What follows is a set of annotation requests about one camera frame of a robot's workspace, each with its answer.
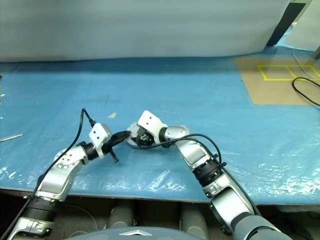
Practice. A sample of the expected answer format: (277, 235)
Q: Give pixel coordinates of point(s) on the dark rounded shape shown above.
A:
(121, 213)
(193, 217)

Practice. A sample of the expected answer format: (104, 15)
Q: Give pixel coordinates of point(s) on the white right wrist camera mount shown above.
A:
(150, 122)

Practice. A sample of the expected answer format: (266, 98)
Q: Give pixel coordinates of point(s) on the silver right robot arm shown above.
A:
(225, 200)

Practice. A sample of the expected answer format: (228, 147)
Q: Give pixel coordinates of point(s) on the small white scrap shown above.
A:
(112, 115)

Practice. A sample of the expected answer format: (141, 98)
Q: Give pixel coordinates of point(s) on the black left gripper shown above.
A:
(108, 147)

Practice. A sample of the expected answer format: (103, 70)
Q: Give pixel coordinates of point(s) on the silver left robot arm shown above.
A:
(61, 172)

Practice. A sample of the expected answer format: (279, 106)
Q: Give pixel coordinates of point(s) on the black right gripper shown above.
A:
(145, 135)

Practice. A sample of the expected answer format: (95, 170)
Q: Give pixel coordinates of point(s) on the silver motor lid with circuitry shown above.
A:
(132, 129)

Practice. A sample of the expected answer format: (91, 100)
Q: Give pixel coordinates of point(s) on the grey robot torso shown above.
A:
(140, 233)

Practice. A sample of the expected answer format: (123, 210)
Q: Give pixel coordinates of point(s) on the white backdrop board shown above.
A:
(125, 27)

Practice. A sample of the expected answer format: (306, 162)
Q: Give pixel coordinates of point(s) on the thin metal rod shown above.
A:
(11, 137)

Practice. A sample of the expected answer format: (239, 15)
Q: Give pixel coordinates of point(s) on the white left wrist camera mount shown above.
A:
(98, 136)

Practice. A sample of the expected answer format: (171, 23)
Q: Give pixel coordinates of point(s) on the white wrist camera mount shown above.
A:
(98, 136)
(150, 122)

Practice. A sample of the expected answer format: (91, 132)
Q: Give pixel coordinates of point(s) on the blue plastic table cover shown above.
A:
(175, 95)

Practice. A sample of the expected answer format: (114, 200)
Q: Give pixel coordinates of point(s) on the brown cardboard mat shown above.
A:
(272, 92)

